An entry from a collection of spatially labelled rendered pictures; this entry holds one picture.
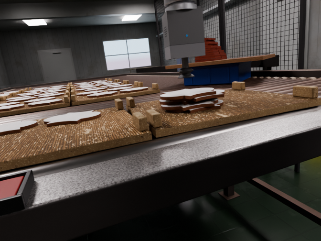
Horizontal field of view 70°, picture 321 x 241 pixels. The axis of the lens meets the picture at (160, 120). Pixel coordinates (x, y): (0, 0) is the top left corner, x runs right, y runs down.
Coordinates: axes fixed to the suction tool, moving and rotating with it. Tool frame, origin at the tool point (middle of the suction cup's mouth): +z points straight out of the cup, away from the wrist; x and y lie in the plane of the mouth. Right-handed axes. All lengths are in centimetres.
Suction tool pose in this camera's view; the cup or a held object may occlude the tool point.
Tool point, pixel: (186, 77)
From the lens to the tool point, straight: 58.8
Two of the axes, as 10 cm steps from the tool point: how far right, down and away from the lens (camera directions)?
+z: 1.1, 9.7, 2.4
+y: -9.8, 1.4, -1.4
